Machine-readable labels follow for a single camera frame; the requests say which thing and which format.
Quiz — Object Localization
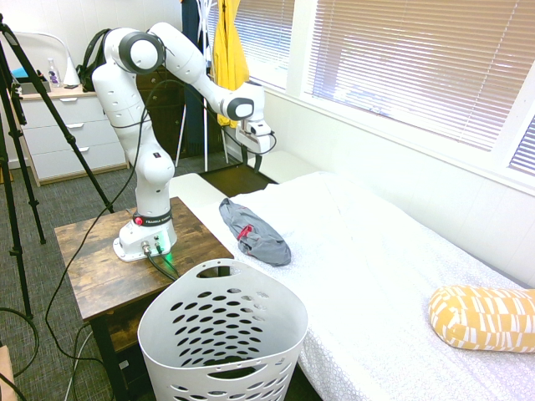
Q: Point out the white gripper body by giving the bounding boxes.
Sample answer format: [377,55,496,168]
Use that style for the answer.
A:
[235,119,273,155]

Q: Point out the grey shorts with red trim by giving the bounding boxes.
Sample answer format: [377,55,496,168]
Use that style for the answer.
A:
[218,197,293,267]

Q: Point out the white clothes rack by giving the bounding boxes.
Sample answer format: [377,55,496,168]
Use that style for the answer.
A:
[174,0,235,175]

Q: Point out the white perforated laundry basket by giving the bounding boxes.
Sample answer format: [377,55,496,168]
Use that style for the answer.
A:
[136,257,310,401]

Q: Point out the white cushioned bench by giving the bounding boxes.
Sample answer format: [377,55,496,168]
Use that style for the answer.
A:
[167,149,325,210]

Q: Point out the dark blue hanging garment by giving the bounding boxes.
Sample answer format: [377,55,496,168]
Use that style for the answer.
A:
[180,0,210,158]

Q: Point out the yellow hanging jacket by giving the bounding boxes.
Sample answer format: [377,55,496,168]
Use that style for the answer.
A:
[211,0,251,129]

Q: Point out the narrow white window blinds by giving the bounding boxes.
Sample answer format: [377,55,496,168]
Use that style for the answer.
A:
[233,0,296,91]

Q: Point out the dark wooden dresser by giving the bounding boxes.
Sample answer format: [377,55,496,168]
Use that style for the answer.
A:
[135,69,222,162]

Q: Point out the black backpack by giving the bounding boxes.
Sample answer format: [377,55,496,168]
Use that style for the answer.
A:
[74,28,113,93]

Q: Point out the white drawer dresser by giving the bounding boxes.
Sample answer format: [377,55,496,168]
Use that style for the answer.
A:
[16,85,130,188]

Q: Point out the wide white window blinds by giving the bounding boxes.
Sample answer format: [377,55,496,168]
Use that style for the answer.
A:
[303,0,535,152]

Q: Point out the rustic wooden side table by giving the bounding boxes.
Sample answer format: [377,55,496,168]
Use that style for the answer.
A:
[53,195,235,401]

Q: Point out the white desk lamp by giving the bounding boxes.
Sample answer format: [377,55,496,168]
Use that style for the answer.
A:
[20,31,80,88]

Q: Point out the clear plastic bottle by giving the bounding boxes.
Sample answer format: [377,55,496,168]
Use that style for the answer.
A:
[46,57,63,89]

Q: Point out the grey storage box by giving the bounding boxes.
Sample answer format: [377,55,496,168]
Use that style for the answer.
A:
[18,81,51,96]

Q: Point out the yellow white patterned pillow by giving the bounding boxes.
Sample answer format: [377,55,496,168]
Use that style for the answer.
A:
[427,284,535,354]

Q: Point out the brown cardboard box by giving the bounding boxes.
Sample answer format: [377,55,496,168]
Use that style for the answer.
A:
[0,344,16,401]

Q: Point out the grey base cable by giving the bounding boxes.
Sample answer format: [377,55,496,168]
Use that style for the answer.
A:
[145,246,181,280]

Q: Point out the long black arm cable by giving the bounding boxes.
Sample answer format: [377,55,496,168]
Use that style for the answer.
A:
[43,70,185,401]

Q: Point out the black camera tripod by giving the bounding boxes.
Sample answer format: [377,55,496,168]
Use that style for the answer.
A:
[0,12,115,321]

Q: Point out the white floor cable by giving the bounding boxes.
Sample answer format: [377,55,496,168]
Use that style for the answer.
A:
[73,329,95,401]

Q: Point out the black floor cable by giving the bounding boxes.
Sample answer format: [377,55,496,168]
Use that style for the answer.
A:
[0,307,41,401]

